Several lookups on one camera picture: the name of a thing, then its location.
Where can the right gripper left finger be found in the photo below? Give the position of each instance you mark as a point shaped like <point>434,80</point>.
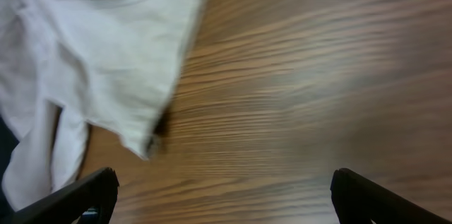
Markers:
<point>98,190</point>

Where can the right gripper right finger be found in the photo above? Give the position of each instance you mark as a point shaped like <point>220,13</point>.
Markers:
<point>358,200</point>

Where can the beige khaki shorts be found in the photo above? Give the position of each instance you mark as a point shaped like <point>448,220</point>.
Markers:
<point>70,64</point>

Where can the black garment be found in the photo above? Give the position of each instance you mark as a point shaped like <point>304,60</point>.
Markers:
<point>7,144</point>

